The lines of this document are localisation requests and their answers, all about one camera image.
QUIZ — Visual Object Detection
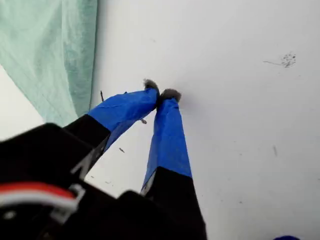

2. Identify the red white black servo wire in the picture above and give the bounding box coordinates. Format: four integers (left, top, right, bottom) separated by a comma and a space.
0, 181, 86, 221

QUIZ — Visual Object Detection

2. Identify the green t-shirt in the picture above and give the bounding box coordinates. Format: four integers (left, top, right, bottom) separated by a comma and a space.
0, 0, 99, 127

